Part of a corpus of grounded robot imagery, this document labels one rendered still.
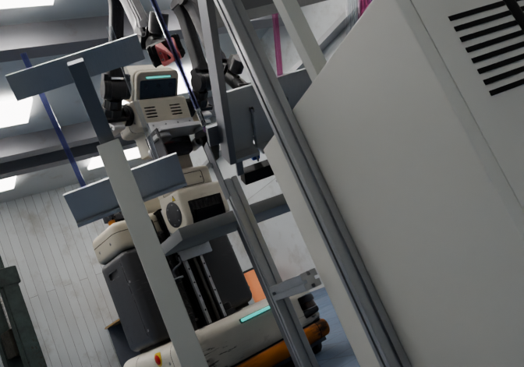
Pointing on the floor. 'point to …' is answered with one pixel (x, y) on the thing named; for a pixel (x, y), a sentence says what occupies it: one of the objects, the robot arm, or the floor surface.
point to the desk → (120, 342)
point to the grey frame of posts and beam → (295, 332)
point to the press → (16, 324)
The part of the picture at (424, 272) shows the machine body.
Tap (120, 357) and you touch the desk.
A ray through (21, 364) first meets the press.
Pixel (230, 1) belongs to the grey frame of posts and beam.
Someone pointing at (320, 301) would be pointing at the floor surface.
